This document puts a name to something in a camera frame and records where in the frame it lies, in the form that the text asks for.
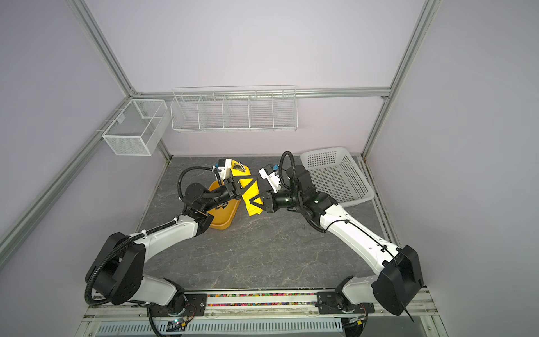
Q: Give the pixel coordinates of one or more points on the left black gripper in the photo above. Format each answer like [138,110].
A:
[234,188]

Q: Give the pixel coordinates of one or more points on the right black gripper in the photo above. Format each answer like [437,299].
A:
[270,206]

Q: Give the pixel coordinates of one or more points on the yellow paper napkin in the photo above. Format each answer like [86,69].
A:
[250,198]

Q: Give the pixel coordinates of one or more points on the white perforated plastic basket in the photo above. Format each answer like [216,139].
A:
[334,171]

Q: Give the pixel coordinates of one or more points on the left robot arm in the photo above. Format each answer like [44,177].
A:
[117,274]

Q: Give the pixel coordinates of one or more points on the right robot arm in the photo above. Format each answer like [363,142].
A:
[397,275]

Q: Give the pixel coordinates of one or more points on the yellow plastic tray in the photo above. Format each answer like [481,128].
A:
[223,215]

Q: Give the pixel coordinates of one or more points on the white mesh box basket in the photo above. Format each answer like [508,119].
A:
[138,128]

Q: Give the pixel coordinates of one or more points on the white vent grille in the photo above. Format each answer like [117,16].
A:
[222,327]

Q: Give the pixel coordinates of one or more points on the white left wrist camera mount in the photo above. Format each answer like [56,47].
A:
[225,166]

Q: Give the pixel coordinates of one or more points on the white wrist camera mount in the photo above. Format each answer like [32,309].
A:
[225,166]
[271,174]

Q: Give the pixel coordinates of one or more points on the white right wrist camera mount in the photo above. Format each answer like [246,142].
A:
[271,174]

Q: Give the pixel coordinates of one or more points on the white wire shelf rack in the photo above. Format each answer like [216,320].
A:
[234,108]

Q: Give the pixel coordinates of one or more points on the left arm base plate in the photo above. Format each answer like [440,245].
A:
[190,305]

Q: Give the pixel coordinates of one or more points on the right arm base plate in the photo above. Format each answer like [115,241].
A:
[331,303]

